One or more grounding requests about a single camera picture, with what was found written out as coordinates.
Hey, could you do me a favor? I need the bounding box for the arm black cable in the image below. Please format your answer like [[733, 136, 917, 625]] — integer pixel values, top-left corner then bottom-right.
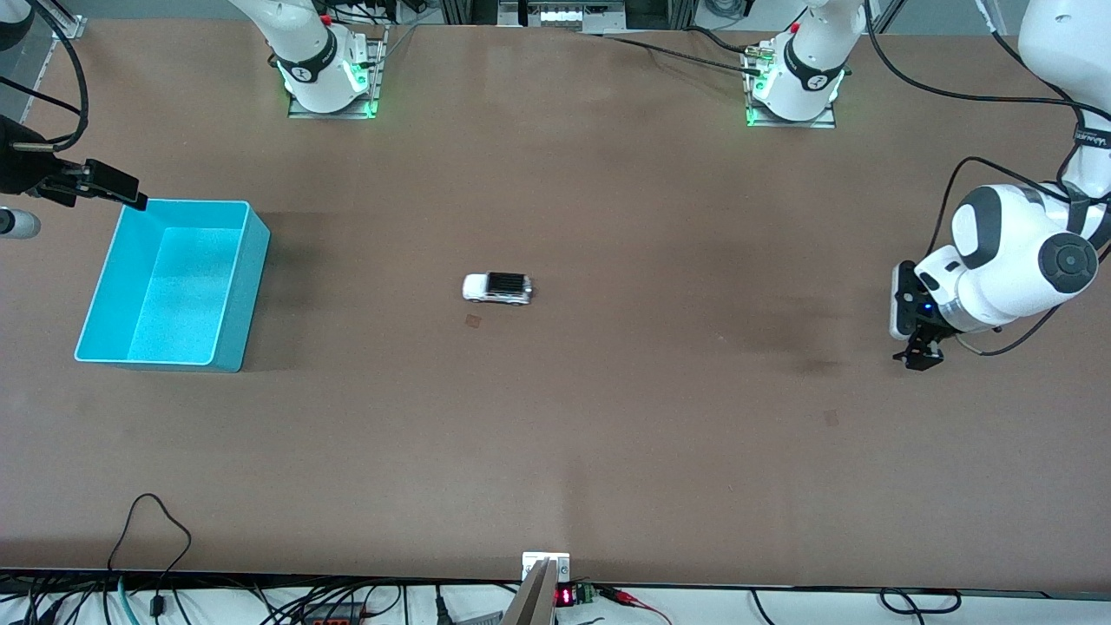
[[0, 0, 89, 150], [864, 0, 1111, 357]]

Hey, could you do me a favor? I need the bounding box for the coiled black cable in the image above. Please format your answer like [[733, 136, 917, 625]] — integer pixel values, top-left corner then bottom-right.
[[879, 588, 963, 615]]

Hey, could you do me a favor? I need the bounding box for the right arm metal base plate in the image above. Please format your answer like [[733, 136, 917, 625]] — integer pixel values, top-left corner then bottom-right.
[[288, 24, 389, 120]]

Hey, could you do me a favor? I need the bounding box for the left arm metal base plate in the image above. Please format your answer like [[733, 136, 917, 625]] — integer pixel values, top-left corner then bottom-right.
[[745, 43, 838, 129]]

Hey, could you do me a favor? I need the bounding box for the teal plastic bin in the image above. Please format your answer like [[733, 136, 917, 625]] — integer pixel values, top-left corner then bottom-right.
[[74, 199, 271, 374]]

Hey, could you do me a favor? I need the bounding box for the white toy jeep black roof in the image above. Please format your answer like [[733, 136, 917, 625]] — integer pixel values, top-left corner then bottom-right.
[[462, 272, 534, 306]]

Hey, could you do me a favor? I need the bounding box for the black cable across table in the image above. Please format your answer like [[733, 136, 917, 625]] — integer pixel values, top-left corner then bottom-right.
[[599, 30, 769, 77]]

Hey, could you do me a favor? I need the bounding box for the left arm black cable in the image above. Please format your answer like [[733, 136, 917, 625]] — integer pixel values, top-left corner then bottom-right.
[[864, 0, 1111, 357]]

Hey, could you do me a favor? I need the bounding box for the red clip lead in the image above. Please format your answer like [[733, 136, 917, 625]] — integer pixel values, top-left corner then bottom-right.
[[595, 586, 674, 625]]

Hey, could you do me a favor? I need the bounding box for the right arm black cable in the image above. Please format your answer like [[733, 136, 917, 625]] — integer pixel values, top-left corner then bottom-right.
[[0, 0, 89, 150]]

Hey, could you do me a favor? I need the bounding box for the white mounting plate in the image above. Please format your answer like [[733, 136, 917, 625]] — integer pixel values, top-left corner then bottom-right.
[[522, 552, 571, 582]]

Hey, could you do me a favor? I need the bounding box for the aluminium camera mount bar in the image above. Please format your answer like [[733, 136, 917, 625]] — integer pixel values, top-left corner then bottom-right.
[[502, 560, 556, 625]]

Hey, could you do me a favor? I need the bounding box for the aluminium corner bracket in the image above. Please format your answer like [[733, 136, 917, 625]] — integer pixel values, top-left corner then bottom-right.
[[35, 0, 88, 40]]

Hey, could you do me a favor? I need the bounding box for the thin black looped cable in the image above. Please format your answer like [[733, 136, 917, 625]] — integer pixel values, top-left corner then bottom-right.
[[106, 493, 194, 619]]

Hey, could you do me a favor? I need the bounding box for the grey control box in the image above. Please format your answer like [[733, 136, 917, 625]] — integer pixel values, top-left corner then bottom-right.
[[499, 0, 628, 34]]

